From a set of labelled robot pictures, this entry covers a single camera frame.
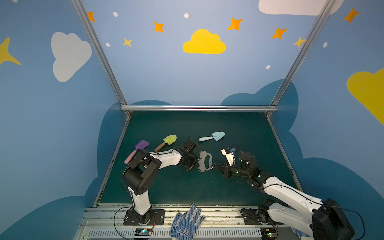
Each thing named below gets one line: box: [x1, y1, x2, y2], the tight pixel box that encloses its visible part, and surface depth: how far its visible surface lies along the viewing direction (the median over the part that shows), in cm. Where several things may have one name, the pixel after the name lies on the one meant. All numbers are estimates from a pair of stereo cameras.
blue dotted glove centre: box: [170, 203, 206, 240], surface depth 73 cm
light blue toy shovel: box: [198, 131, 226, 142], surface depth 109 cm
